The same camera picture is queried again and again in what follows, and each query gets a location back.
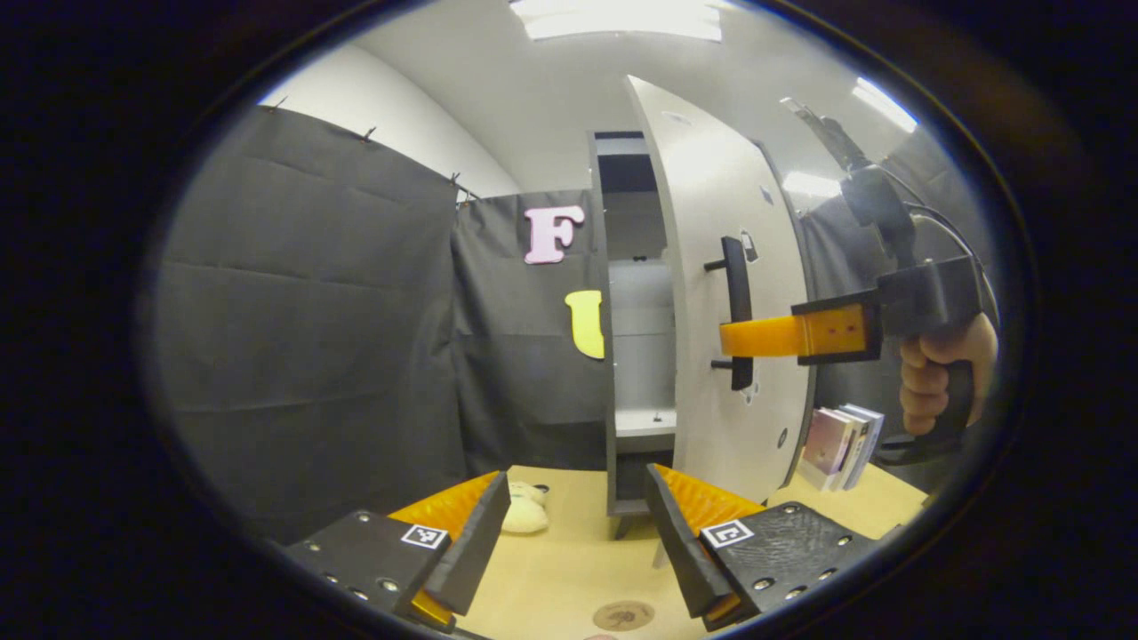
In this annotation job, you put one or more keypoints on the round brown coaster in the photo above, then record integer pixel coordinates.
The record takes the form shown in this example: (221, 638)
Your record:
(624, 615)

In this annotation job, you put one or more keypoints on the grey cabinet door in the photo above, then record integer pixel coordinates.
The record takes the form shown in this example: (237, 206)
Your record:
(702, 222)

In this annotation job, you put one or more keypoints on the dark grey cabinet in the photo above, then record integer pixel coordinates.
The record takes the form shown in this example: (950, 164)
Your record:
(640, 302)

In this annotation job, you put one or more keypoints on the white cover book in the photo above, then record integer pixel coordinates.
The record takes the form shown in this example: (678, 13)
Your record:
(857, 449)

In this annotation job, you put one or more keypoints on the blue-grey cover book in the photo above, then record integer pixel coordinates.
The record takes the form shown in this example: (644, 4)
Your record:
(875, 436)

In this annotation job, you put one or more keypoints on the black backdrop cloth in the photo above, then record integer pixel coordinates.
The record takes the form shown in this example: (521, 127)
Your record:
(311, 311)

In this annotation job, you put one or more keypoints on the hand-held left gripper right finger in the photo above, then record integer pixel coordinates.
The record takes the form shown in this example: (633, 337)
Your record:
(680, 551)

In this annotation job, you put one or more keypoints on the white cabinet shelf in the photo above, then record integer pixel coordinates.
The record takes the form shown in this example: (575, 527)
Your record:
(645, 422)

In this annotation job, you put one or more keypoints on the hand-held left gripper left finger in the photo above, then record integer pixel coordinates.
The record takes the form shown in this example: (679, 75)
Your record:
(476, 551)

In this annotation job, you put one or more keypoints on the cream plush toy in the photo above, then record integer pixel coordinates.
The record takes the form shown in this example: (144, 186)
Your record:
(524, 511)

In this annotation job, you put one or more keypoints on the ceiling light panel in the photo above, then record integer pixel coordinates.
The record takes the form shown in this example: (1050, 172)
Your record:
(618, 20)
(811, 184)
(885, 105)

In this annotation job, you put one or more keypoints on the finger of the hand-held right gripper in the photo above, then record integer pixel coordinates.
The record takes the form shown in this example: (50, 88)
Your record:
(765, 336)

